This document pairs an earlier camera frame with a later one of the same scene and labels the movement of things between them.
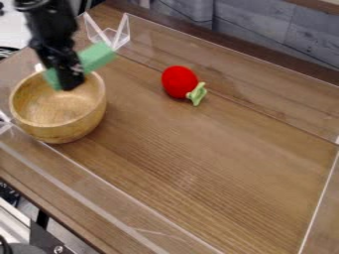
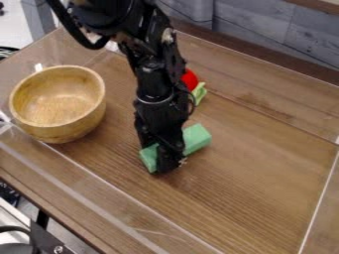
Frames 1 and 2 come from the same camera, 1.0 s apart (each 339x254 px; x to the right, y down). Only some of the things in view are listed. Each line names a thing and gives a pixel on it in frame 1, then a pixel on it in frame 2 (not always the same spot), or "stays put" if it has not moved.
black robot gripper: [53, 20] to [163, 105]
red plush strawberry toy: [181, 82] stays put
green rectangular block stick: [90, 58] to [197, 139]
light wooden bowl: [59, 116] stays put
